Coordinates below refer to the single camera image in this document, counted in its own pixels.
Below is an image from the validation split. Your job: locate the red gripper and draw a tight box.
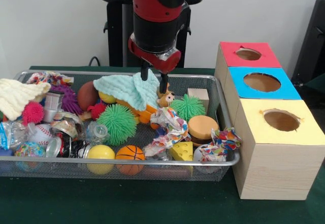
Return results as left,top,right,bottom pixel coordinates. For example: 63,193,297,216
127,34,182,93

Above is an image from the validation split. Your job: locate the brown plush animal toy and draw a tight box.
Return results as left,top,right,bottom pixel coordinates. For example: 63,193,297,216
156,84,176,108

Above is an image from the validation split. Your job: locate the mint green cloth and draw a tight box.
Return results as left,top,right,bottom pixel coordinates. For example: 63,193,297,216
93,69,160,112

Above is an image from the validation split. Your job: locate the cream yellow cloth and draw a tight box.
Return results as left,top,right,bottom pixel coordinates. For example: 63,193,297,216
0,78,51,122

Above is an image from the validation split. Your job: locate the clear mesh bin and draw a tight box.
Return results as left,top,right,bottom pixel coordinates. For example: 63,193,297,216
0,70,240,183

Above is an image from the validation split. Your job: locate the wooden box with three holes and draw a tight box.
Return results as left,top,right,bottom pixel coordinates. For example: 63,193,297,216
214,42,325,201

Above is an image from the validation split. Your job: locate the orange yellow plastic toy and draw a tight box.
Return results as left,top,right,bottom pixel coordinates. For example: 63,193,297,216
117,100,159,124

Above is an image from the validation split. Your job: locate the green spiky ball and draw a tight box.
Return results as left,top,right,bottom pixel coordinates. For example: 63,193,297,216
96,105,138,146
170,93,206,121

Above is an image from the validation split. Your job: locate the light wooden cube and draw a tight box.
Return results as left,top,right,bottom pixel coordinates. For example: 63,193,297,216
187,88,210,114

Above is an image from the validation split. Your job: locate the colourful patterned fabric toy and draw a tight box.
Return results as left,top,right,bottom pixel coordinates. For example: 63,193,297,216
142,107,189,157

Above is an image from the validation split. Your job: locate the brown toy football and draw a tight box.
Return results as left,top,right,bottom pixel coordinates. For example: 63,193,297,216
77,81,100,111

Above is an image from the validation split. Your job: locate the small basketball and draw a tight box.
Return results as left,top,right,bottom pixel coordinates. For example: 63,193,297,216
187,115,219,146

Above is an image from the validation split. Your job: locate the yellow cone toy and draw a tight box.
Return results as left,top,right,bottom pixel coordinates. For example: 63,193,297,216
168,142,194,162

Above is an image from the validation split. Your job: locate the bright orange mini basketball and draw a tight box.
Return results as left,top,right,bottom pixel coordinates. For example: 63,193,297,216
116,145,146,176

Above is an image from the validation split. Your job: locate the purple spiky ball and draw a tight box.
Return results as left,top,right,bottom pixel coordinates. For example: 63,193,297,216
51,84,82,115

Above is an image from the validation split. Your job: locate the colourful crinkled packet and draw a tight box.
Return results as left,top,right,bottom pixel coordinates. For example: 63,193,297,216
196,127,242,162

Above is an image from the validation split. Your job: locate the yellow ball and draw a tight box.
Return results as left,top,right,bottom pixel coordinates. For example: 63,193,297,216
87,144,116,175

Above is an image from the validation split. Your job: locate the pink spiky ball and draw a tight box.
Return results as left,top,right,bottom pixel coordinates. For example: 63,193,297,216
22,101,45,125

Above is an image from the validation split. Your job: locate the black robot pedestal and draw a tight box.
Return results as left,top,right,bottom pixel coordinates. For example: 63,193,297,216
99,0,204,68

